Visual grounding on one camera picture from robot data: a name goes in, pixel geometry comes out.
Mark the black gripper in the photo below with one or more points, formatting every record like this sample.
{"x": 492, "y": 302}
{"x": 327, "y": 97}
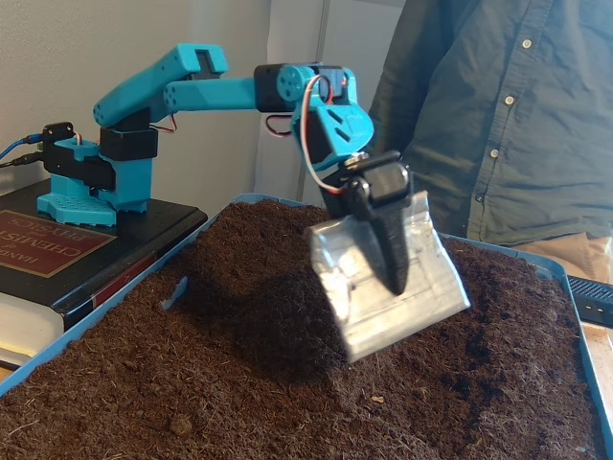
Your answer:
{"x": 385, "y": 184}

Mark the brown soil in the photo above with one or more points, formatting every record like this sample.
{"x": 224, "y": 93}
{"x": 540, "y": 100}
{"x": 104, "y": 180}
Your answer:
{"x": 239, "y": 383}

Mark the turquoise robot arm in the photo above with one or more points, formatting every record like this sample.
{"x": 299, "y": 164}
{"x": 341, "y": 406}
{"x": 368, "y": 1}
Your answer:
{"x": 215, "y": 96}

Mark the green sleeved right forearm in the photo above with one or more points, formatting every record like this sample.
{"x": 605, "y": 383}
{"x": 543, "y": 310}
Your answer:
{"x": 390, "y": 120}

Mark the green button shirt torso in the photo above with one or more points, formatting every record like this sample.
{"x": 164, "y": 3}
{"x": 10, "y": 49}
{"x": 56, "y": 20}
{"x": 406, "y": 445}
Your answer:
{"x": 503, "y": 144}

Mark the khaki trousers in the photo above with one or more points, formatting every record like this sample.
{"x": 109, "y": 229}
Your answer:
{"x": 574, "y": 259}

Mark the black perforated device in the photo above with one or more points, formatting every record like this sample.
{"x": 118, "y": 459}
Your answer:
{"x": 594, "y": 299}

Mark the blue plastic tray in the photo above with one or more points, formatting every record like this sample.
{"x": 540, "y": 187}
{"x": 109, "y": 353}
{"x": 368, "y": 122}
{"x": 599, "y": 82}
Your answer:
{"x": 593, "y": 393}

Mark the black chemistry physics handbook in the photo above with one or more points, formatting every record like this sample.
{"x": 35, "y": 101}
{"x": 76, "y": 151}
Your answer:
{"x": 158, "y": 220}

